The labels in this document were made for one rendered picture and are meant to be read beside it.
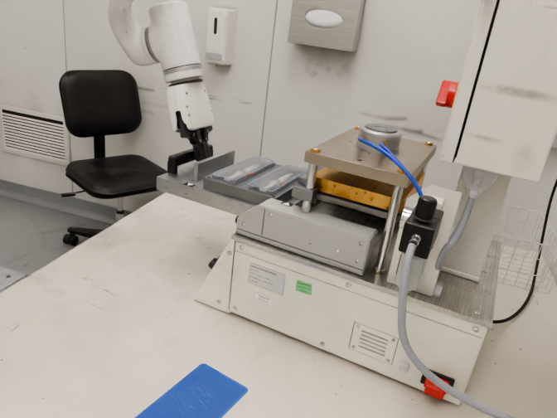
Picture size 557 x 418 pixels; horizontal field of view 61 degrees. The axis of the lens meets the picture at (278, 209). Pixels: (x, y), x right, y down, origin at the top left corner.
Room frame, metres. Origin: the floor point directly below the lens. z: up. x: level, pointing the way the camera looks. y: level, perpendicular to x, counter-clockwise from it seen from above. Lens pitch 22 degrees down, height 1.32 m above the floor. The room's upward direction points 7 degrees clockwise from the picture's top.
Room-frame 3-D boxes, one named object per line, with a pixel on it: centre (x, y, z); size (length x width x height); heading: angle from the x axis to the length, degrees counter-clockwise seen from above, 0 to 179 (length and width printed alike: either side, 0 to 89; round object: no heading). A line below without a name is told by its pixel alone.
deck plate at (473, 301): (0.85, -0.20, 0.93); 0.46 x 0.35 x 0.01; 66
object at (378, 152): (0.83, -0.19, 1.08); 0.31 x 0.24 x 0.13; 156
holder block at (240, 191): (0.96, 0.04, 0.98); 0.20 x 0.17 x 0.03; 156
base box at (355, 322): (0.85, -0.15, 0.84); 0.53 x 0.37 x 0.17; 66
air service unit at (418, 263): (0.61, -0.20, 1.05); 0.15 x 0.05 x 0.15; 156
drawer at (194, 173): (0.97, 0.09, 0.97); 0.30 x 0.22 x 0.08; 66
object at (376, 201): (0.86, -0.16, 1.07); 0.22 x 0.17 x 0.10; 156
